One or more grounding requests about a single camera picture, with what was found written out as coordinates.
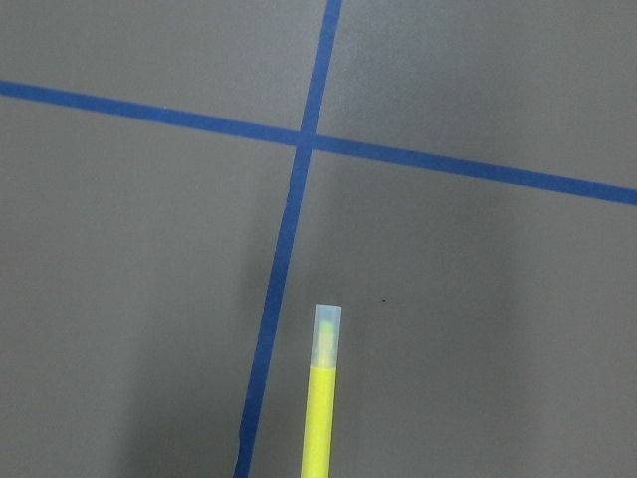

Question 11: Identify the yellow highlighter pen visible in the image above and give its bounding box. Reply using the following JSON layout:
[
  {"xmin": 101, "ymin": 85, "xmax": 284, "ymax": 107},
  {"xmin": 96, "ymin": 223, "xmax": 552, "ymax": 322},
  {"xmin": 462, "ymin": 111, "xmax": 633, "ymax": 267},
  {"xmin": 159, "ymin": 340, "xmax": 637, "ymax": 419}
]
[{"xmin": 301, "ymin": 304, "xmax": 341, "ymax": 478}]

